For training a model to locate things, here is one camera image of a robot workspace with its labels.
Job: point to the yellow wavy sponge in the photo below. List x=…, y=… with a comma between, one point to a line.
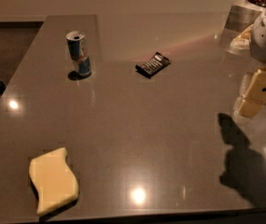
x=55, y=183

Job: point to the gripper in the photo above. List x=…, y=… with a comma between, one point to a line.
x=255, y=97

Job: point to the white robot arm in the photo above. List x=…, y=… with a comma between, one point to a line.
x=258, y=39

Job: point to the silver metal box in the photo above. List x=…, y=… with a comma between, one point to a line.
x=242, y=14

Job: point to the black object beside table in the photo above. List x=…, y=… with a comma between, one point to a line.
x=2, y=87

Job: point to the black rxbar chocolate wrapper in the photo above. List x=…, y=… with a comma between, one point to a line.
x=153, y=66

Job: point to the yellow snack packet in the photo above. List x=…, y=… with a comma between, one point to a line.
x=242, y=41

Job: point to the blue silver energy drink can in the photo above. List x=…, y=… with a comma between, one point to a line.
x=77, y=46

